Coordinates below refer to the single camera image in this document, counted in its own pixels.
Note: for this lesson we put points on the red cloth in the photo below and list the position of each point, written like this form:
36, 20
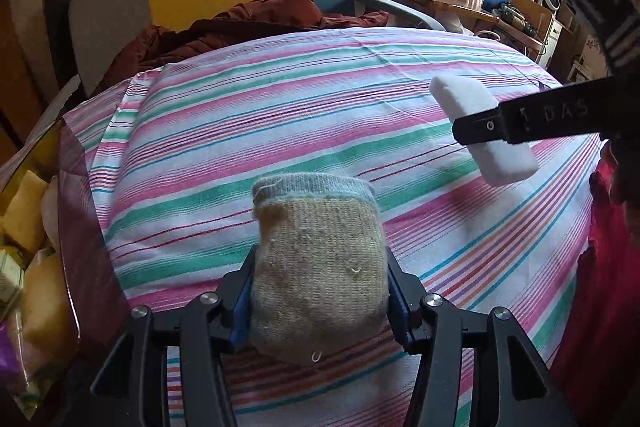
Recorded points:
605, 307

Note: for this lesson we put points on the white foam block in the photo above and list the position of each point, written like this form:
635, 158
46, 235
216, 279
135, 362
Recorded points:
465, 99

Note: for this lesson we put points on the beige sock ball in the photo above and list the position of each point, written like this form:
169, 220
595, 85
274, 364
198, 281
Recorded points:
320, 267

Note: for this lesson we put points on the purple snack packet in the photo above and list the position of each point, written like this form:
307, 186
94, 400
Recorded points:
7, 354

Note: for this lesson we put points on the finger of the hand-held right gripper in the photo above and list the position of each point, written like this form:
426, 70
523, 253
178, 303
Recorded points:
480, 126

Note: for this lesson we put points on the white appliance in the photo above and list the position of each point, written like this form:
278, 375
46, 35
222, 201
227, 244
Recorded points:
552, 2

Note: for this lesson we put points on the green print carton box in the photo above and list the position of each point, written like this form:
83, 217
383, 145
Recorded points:
10, 279

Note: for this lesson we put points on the yellow sponge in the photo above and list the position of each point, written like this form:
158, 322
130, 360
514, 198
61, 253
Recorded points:
47, 307
22, 217

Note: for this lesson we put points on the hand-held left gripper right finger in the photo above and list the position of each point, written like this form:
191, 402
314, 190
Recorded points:
400, 317

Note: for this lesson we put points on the striped bedsheet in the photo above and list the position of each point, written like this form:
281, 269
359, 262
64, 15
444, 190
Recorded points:
300, 107

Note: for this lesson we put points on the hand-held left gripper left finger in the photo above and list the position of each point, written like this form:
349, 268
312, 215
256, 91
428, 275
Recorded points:
240, 317

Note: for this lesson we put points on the wooden side shelf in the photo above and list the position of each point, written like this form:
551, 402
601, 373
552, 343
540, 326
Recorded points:
527, 9

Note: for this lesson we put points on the maroon box with gold lining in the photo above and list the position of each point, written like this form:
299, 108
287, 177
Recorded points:
85, 232

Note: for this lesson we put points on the dark red jacket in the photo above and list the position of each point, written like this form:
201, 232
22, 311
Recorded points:
260, 14

